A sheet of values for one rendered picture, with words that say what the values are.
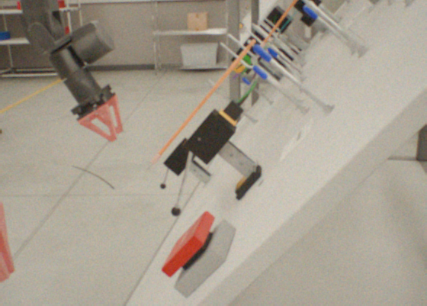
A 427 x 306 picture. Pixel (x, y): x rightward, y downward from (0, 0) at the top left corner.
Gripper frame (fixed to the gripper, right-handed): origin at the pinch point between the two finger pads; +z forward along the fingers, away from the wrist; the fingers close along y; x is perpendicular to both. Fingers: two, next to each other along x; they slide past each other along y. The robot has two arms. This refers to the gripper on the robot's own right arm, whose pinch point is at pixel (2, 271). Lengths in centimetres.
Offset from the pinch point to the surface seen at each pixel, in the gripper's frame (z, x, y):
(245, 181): 6.6, -26.4, 7.0
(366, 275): 45, -32, 34
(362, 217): 47, -37, 58
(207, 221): 4.0, -23.5, -4.3
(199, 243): 4.2, -22.8, -7.5
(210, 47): 41, 35, 722
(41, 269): 53, 114, 158
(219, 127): 1.1, -26.0, 13.4
